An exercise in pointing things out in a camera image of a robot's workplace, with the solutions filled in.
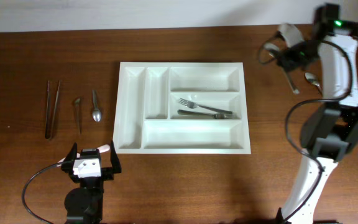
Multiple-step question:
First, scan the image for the black left camera cable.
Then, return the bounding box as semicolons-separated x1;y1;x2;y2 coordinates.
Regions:
21;161;74;224

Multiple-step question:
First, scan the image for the silver fork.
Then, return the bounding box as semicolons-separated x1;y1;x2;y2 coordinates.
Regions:
178;98;233;114
177;110;234;119

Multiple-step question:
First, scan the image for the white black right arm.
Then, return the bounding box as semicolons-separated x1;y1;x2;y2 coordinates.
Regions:
275;3;358;223

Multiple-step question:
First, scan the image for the small teaspoon dark handle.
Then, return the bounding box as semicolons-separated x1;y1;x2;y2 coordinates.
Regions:
73;98;81;134

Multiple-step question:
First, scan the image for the dark metal chopstick right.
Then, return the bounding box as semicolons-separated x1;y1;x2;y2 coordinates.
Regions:
48;80;62;140

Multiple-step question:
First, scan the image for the black camera cable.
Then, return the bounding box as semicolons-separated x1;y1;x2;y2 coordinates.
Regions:
257;32;354;224
21;161;74;224

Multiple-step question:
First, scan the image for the pink white spoon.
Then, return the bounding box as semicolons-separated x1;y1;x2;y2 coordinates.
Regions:
58;144;111;162

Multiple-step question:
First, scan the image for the silver tablespoon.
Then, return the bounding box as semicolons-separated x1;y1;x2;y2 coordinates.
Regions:
262;42;300;95
305;72;323;95

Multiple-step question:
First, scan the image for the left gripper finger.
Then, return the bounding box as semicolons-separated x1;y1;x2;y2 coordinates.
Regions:
61;142;78;168
110;141;122;174

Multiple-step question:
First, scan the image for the white plastic cutlery tray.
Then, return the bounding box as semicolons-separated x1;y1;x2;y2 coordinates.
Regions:
112;62;251;154

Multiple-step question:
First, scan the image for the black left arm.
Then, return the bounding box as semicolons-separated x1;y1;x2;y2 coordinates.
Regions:
60;142;122;223

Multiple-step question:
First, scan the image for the small silver teaspoon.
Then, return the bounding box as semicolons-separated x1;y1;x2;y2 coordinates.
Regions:
92;90;102;122

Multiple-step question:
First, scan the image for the black right camera cable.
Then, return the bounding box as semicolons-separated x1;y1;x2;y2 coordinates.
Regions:
257;32;354;224

